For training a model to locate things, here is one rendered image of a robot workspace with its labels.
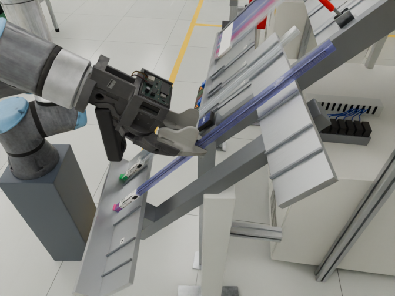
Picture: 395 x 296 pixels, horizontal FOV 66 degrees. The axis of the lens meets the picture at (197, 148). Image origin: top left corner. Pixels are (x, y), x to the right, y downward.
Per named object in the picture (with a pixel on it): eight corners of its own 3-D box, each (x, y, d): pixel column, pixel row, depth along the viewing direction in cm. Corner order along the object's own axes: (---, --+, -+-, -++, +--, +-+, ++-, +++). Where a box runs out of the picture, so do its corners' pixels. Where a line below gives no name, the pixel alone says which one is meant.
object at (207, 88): (211, 145, 89) (193, 132, 86) (227, 44, 136) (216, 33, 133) (214, 144, 88) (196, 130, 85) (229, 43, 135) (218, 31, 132)
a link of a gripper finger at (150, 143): (178, 157, 46) (124, 132, 43) (174, 162, 47) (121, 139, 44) (182, 137, 49) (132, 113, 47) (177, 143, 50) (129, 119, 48)
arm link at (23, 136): (2, 134, 97) (-19, 100, 87) (46, 123, 101) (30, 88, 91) (3, 159, 89) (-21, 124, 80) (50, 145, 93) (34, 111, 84)
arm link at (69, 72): (37, 108, 41) (58, 77, 47) (71, 121, 43) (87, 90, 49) (49, 66, 37) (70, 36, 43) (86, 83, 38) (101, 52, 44)
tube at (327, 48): (118, 212, 64) (113, 210, 64) (119, 207, 65) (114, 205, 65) (337, 49, 38) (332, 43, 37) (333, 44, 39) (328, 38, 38)
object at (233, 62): (208, 139, 87) (200, 133, 86) (225, 39, 134) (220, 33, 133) (260, 103, 76) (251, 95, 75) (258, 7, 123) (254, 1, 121)
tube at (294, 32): (124, 181, 74) (120, 179, 74) (125, 177, 75) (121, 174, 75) (300, 33, 48) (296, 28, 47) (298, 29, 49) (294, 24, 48)
